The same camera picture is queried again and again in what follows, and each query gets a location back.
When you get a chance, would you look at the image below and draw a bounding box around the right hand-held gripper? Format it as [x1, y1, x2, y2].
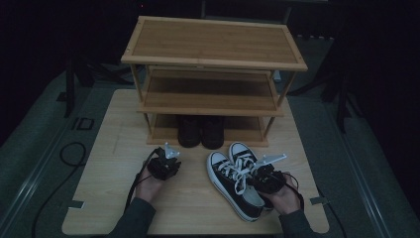
[248, 153, 288, 195]

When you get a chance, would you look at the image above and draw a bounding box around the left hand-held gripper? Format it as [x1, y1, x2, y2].
[147, 142, 182, 181]

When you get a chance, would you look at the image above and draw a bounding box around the black and white canvas sneaker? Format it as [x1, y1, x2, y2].
[206, 151, 265, 223]
[228, 141, 276, 211]

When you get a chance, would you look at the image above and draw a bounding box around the black slip-on shoe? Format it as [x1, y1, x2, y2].
[177, 115, 202, 149]
[201, 115, 226, 151]

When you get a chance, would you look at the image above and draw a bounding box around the wooden shoe rack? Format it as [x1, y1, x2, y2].
[120, 15, 309, 148]

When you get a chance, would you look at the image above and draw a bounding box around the person's left hand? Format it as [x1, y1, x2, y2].
[135, 165, 166, 203]

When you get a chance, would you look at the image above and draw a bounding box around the person's right hand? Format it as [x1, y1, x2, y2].
[259, 175, 303, 216]

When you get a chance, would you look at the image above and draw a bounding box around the black metal stand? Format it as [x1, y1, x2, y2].
[55, 56, 133, 118]
[286, 33, 365, 133]

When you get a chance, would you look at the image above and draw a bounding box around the left hand-held gripper black cable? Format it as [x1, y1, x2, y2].
[124, 148, 159, 211]

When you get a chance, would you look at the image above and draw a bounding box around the hand-held gripper black cable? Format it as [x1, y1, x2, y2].
[124, 148, 159, 211]
[280, 172, 348, 238]

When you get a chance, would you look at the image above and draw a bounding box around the right hand-held gripper black cable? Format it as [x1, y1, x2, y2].
[280, 172, 348, 238]

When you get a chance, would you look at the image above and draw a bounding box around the black square frame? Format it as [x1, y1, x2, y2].
[71, 117, 96, 132]

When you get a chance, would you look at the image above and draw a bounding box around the black floor cable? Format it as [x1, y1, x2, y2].
[31, 142, 87, 238]

